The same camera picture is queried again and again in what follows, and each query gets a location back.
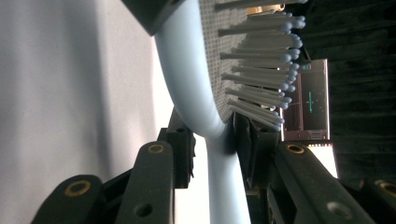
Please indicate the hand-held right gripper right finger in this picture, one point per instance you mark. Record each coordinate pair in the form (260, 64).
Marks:
(258, 146)

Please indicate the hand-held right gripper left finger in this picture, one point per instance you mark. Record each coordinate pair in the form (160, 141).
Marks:
(183, 155)

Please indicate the light blue hairbrush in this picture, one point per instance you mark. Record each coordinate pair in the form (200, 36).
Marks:
(186, 77)

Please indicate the dark curtain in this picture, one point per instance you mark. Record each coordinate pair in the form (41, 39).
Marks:
(361, 109)

